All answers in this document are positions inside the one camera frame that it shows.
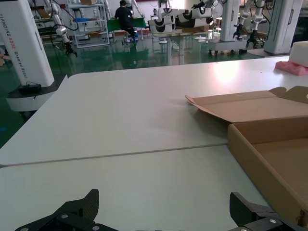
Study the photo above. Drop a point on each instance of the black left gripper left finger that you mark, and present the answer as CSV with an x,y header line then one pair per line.
x,y
72,214

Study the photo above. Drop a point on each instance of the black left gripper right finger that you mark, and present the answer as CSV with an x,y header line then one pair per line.
x,y
252,214

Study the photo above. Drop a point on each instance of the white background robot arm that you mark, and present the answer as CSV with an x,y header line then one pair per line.
x,y
62,31
240,26
253,36

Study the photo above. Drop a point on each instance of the open cardboard box with hole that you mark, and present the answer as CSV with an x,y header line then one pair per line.
x,y
252,108

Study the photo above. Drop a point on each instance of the white box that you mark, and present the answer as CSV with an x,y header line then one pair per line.
x,y
300,53

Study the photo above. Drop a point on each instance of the pink foam tray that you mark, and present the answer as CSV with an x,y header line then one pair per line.
x,y
293,68

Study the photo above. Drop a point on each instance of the cardboard scrap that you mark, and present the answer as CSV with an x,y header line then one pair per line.
x,y
3,60

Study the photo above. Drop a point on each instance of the white wheeled robot column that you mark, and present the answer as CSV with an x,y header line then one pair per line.
x,y
24,48

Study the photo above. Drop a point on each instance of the white workshop table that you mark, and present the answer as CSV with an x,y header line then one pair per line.
x,y
169,48

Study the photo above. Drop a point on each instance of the white metal shelf rack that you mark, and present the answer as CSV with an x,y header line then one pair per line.
x,y
91,26

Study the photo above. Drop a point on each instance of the small white round stand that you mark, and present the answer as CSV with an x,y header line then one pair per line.
x,y
163,42

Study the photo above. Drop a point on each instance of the green covered table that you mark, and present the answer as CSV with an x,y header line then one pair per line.
x,y
139,22

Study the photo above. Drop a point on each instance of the person in black shirt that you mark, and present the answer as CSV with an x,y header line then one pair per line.
x,y
124,16

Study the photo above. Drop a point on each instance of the white and black robot shell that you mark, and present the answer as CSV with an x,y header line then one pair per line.
x,y
195,18
161,25

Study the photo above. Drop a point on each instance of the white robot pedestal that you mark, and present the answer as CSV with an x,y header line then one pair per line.
x,y
229,21
281,24

